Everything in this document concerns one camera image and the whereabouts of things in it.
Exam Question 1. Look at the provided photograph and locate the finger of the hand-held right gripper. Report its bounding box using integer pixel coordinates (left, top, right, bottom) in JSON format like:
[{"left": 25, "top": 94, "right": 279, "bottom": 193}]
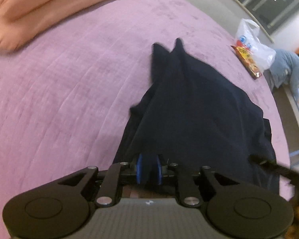
[{"left": 249, "top": 155, "right": 299, "bottom": 187}]

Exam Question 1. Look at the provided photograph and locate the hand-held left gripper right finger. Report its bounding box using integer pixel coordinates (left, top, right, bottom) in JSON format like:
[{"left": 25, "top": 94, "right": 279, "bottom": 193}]
[{"left": 156, "top": 155, "right": 240, "bottom": 208}]

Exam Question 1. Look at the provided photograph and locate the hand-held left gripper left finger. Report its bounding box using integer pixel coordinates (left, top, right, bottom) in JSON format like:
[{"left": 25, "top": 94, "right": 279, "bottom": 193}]
[{"left": 57, "top": 154, "right": 144, "bottom": 208}]

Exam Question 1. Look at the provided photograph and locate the black hoodie with white stripes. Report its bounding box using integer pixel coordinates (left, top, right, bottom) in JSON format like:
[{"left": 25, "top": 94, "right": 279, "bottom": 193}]
[{"left": 113, "top": 37, "right": 281, "bottom": 200}]

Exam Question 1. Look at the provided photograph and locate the purple quilted bed cover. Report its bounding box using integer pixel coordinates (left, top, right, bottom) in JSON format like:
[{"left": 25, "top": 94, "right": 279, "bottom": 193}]
[{"left": 0, "top": 0, "right": 293, "bottom": 229}]

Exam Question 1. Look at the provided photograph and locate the red and yellow snack packet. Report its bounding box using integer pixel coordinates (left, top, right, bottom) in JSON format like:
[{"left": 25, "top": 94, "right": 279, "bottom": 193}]
[{"left": 230, "top": 43, "right": 264, "bottom": 80}]

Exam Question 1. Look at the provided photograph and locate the white printed plastic bag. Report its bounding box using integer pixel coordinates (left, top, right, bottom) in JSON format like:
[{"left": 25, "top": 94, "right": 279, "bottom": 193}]
[{"left": 235, "top": 18, "right": 277, "bottom": 72}]

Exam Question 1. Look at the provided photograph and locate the folded pink blanket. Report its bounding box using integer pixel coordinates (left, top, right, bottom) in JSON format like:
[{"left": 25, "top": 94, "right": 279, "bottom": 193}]
[{"left": 0, "top": 0, "right": 138, "bottom": 52}]

